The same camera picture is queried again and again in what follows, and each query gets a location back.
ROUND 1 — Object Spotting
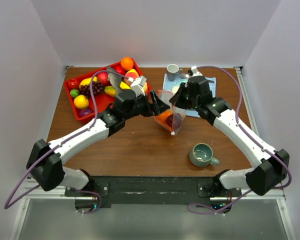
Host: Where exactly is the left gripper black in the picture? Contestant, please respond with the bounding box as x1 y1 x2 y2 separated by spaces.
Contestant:
123 89 169 121

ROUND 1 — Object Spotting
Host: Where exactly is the orange tangerine toy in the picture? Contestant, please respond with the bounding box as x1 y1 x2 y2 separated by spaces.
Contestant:
155 110 173 126

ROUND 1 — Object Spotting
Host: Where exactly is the clear zip top bag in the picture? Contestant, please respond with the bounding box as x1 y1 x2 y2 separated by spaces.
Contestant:
154 90 186 136

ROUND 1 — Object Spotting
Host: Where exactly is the dark red plum toy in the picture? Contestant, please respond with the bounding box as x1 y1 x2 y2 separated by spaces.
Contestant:
165 113 183 128

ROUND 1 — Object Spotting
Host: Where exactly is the peach toy fruit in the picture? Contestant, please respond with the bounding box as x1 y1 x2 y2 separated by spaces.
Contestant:
125 68 140 79

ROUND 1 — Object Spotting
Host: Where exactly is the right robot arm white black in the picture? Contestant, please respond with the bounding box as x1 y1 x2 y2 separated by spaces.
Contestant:
169 76 290 197

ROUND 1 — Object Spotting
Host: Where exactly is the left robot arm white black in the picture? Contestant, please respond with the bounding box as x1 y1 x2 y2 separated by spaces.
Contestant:
26 89 170 196

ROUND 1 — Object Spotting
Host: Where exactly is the blue checked cloth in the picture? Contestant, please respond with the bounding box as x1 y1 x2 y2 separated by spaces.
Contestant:
162 74 217 118

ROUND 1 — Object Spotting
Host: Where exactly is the blue cream plate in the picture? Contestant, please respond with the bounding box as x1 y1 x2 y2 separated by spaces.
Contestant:
171 79 188 94

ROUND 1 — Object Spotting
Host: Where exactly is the grey white cup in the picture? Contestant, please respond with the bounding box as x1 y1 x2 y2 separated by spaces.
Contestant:
166 63 183 82

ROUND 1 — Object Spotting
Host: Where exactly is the yellow banana toy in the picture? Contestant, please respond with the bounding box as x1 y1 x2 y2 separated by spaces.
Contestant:
119 81 131 90

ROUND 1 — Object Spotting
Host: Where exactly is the grey toy fish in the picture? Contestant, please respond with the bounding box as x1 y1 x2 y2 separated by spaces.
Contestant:
106 66 122 96

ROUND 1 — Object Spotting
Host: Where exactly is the green yellow mango toy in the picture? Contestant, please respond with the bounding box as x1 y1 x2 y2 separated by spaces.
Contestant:
104 86 116 98

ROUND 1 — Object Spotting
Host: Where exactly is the orange fruit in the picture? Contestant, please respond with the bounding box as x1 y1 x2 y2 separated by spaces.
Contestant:
120 57 134 71

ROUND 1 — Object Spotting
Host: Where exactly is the red apple toy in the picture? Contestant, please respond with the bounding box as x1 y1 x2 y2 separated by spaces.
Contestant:
114 65 126 75

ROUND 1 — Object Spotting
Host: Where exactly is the green ceramic mug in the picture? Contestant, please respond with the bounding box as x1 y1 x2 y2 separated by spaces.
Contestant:
188 143 220 168

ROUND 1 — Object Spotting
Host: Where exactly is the purple grapes bunch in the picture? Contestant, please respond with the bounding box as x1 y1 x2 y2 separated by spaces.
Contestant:
79 81 106 97

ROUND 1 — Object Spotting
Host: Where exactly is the red plastic tray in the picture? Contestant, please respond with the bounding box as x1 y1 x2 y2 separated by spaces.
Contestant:
63 60 153 124

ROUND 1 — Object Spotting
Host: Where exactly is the purple onion toy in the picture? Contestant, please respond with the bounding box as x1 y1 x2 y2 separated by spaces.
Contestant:
78 108 94 118

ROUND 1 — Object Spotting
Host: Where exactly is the yellow round fruit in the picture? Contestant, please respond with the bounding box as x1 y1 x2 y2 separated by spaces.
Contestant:
73 94 89 109

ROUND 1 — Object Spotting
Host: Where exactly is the green lime toy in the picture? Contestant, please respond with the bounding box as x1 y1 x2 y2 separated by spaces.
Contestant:
69 89 80 99

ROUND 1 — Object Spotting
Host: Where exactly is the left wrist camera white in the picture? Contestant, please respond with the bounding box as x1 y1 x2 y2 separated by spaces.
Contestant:
128 76 147 97

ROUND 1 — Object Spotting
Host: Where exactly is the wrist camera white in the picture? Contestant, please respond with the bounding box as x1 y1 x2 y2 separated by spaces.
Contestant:
128 76 147 97
187 66 202 78

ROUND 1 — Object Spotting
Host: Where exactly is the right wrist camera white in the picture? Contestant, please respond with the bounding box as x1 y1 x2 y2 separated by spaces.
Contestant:
187 66 202 78

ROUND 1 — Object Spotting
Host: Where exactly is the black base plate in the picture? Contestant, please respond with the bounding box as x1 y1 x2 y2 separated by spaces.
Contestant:
64 175 242 210

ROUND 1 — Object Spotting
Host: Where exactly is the aluminium frame rail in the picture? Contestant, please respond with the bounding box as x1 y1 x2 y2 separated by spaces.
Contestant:
24 177 283 200

